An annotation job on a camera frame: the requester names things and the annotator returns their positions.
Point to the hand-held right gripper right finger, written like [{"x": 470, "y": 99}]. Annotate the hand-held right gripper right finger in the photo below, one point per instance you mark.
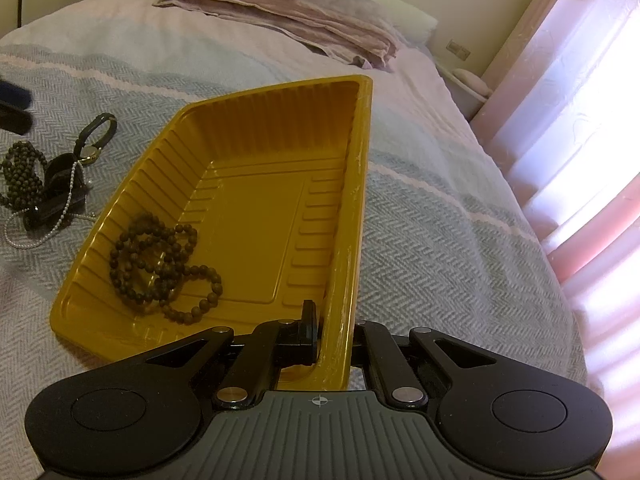
[{"x": 372, "y": 342}]

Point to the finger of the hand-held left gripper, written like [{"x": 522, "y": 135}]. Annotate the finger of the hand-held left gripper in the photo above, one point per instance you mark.
[
  {"x": 12, "y": 119},
  {"x": 11, "y": 94}
]

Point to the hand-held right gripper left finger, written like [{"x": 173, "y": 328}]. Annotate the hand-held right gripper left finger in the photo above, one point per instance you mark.
[{"x": 309, "y": 332}]

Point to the black wristwatch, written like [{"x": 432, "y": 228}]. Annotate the black wristwatch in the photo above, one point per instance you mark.
[{"x": 55, "y": 175}]

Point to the yellow plastic tray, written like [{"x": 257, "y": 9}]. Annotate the yellow plastic tray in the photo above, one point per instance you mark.
[{"x": 250, "y": 210}]

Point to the pale pink bed sheet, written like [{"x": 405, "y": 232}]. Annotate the pale pink bed sheet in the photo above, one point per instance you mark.
[{"x": 125, "y": 25}]

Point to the white nightstand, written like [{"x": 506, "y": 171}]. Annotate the white nightstand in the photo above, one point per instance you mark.
[{"x": 472, "y": 90}]

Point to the pink curtain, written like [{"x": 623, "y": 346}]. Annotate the pink curtain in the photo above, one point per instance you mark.
[{"x": 575, "y": 135}]

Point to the folded pink cloth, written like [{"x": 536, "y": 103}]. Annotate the folded pink cloth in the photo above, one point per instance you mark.
[{"x": 310, "y": 20}]

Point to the white pillow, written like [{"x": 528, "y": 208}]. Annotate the white pillow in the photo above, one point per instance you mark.
[{"x": 405, "y": 17}]

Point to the wall socket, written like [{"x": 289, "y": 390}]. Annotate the wall socket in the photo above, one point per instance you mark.
[{"x": 458, "y": 49}]

